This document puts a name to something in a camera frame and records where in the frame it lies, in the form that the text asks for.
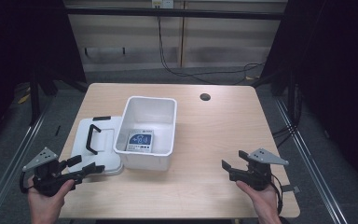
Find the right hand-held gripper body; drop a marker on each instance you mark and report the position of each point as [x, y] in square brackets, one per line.
[258, 175]

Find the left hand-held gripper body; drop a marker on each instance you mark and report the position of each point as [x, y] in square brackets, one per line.
[45, 179]

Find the white plastic storage box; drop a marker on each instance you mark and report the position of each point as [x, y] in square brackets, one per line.
[149, 116]

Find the person's right hand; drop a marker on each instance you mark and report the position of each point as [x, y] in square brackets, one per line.
[265, 203]

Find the person's left hand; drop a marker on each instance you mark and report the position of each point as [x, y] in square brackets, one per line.
[46, 208]

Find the small black floor stick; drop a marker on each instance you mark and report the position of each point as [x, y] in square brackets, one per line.
[57, 130]

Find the grey tape strip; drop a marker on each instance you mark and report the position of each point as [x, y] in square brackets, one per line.
[290, 188]

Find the white and blue packet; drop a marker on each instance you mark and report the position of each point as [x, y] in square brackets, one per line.
[140, 140]

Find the black stand leg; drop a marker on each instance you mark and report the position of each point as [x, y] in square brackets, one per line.
[34, 99]

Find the yellow floor tape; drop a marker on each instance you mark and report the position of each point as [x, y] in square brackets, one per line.
[24, 99]

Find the black curtain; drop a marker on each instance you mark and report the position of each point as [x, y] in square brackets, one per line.
[21, 46]
[338, 77]

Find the black horizontal bar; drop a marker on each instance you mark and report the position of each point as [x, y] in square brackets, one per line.
[167, 13]

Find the metal floor rail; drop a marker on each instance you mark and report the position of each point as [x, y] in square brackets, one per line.
[15, 155]
[310, 155]

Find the white wall socket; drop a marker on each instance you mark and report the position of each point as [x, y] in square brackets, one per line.
[162, 3]

